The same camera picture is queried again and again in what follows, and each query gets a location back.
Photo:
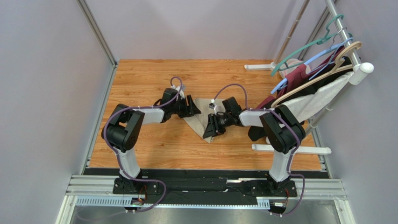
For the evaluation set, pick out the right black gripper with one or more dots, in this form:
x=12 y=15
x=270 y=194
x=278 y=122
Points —
x=215 y=123

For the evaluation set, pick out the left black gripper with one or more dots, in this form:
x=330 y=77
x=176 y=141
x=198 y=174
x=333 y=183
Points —
x=193 y=109

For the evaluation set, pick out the beige linen napkin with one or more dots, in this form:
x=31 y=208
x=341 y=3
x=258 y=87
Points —
x=198 y=122

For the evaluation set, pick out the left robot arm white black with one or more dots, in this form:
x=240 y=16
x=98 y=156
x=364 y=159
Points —
x=122 y=130

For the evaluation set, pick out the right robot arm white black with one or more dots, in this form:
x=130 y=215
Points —
x=280 y=126

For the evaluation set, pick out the white towel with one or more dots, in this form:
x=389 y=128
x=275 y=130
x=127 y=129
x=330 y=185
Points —
x=307 y=106

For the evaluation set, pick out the maroon garment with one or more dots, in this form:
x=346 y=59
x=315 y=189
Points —
x=299 y=77

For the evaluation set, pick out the wooden clothes hanger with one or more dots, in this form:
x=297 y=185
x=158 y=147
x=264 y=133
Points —
x=337 y=68

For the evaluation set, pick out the green clothes hanger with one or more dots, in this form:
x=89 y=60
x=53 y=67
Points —
x=323 y=40

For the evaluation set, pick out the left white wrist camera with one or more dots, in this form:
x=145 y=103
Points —
x=180 y=89

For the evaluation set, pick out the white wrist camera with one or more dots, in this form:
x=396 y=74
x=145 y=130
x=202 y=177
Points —
x=212 y=104
x=180 y=89

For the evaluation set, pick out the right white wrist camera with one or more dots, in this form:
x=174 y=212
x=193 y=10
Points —
x=212 y=104

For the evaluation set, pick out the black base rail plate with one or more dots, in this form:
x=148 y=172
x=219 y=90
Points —
x=201 y=187

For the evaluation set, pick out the aluminium frame rail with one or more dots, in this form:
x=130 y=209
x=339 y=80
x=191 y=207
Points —
x=96 y=190

